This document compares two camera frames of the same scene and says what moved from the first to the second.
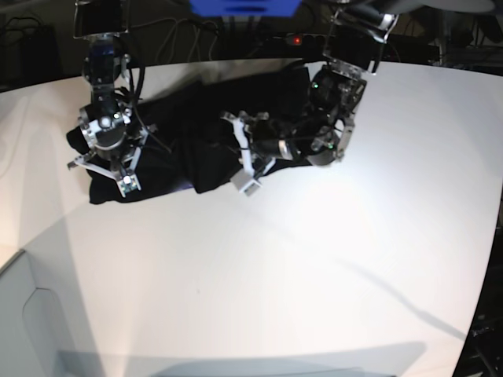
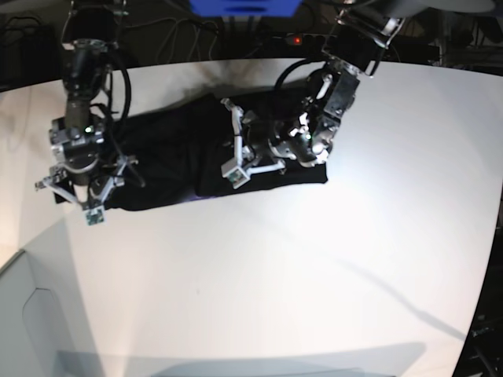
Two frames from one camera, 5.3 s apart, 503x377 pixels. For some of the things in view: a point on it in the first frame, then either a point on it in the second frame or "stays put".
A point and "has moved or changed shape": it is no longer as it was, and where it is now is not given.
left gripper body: x=115 y=146 to x=87 y=181
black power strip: x=308 y=40 stays put
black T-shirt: x=194 y=145 has moved or changed shape
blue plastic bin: x=245 y=8 stays put
